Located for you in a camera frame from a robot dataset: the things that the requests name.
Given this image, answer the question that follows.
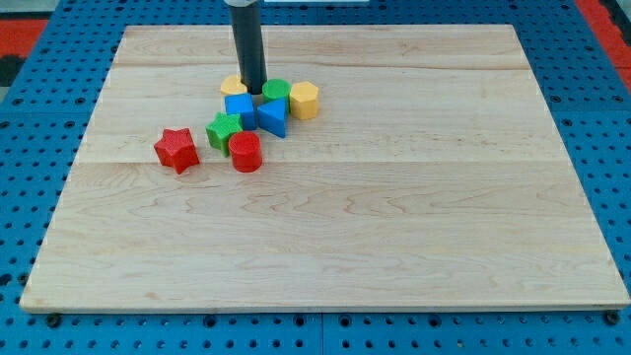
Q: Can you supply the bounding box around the green star block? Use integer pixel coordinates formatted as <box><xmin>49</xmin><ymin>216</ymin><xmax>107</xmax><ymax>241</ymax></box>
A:
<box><xmin>205</xmin><ymin>112</ymin><xmax>243</xmax><ymax>157</ymax></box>

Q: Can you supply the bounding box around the red star block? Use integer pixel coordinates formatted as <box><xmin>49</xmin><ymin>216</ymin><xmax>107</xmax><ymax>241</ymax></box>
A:
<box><xmin>154</xmin><ymin>128</ymin><xmax>200</xmax><ymax>175</ymax></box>

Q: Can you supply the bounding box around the blue triangle block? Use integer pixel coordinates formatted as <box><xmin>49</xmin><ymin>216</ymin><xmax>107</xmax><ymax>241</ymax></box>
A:
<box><xmin>257</xmin><ymin>99</ymin><xmax>286</xmax><ymax>138</ymax></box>

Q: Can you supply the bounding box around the red cylinder block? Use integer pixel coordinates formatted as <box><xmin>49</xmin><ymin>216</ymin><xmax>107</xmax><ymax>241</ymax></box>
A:
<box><xmin>229</xmin><ymin>131</ymin><xmax>262</xmax><ymax>173</ymax></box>

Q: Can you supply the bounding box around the yellow hexagon block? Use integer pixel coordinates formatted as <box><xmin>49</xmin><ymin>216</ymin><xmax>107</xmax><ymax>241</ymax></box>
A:
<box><xmin>289</xmin><ymin>81</ymin><xmax>319</xmax><ymax>120</ymax></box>

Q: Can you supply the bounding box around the green cylinder block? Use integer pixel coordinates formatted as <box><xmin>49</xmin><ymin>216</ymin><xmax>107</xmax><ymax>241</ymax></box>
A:
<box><xmin>262</xmin><ymin>78</ymin><xmax>291</xmax><ymax>103</ymax></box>

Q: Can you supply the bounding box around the blue cube block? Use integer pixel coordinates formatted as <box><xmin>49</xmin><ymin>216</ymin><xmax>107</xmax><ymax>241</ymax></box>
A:
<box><xmin>224</xmin><ymin>93</ymin><xmax>257</xmax><ymax>131</ymax></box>

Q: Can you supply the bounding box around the light wooden board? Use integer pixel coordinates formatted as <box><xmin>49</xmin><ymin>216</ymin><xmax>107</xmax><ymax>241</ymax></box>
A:
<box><xmin>21</xmin><ymin>25</ymin><xmax>630</xmax><ymax>314</ymax></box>

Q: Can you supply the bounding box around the yellow rounded block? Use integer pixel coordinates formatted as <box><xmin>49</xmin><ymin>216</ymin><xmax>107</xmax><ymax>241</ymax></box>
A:
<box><xmin>220</xmin><ymin>74</ymin><xmax>248</xmax><ymax>97</ymax></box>

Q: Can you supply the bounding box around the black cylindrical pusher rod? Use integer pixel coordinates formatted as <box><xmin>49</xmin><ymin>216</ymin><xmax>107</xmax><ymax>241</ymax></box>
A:
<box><xmin>226</xmin><ymin>0</ymin><xmax>267</xmax><ymax>95</ymax></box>

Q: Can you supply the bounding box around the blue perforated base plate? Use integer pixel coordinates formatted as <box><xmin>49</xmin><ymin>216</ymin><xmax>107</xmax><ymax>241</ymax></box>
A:
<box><xmin>1</xmin><ymin>0</ymin><xmax>630</xmax><ymax>354</ymax></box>

